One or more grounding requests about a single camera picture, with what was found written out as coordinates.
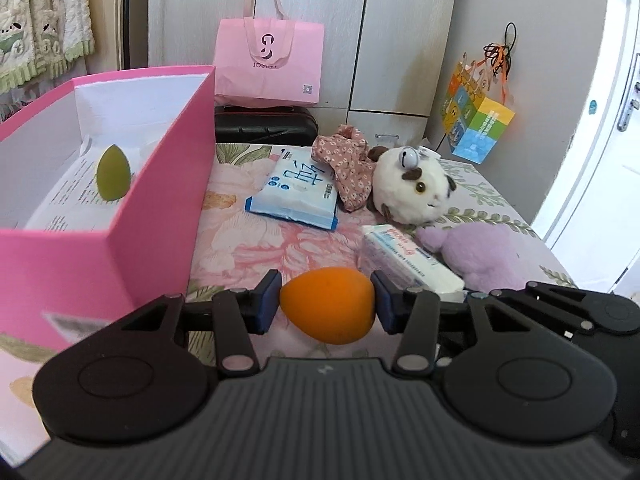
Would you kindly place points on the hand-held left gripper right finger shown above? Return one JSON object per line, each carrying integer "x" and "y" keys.
{"x": 386, "y": 305}

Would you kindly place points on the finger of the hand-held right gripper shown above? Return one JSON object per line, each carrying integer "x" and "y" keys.
{"x": 560, "y": 305}

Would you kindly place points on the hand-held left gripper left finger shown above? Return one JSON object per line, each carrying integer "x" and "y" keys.
{"x": 267, "y": 305}

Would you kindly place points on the orange egg-shaped sponge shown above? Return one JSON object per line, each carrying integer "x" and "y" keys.
{"x": 325, "y": 305}

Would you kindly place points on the blue tissue packet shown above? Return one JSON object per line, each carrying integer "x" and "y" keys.
{"x": 295, "y": 190}

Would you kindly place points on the pink floral cloth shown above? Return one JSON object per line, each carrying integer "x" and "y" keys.
{"x": 350, "y": 170}

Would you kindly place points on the pink cardboard box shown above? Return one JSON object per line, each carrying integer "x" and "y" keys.
{"x": 65, "y": 270}

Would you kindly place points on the white wipes packet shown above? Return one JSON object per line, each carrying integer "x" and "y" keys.
{"x": 405, "y": 260}

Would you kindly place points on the floral bed sheet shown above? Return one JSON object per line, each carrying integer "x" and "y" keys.
{"x": 240, "y": 245}

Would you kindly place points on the purple plush toy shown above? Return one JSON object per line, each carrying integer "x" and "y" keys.
{"x": 475, "y": 255}

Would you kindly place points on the white brown plush toy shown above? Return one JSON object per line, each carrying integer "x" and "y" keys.
{"x": 405, "y": 192}

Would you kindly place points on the white door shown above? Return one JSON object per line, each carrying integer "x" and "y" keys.
{"x": 595, "y": 170}

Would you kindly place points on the black suitcase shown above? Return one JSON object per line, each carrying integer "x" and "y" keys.
{"x": 265, "y": 125}

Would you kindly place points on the colourful paper gift bag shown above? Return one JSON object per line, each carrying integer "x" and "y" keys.
{"x": 477, "y": 120}

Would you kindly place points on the green egg-shaped sponge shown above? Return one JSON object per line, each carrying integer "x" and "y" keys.
{"x": 114, "y": 172}

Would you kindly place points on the white printed leaflet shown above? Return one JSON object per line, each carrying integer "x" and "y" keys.
{"x": 65, "y": 195}

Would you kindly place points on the pink tote bag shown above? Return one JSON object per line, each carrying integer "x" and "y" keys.
{"x": 270, "y": 60}

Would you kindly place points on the grey wardrobe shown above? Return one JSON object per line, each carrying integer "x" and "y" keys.
{"x": 390, "y": 35}

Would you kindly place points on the white green fluffy cardigan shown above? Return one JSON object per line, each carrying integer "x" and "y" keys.
{"x": 45, "y": 20}

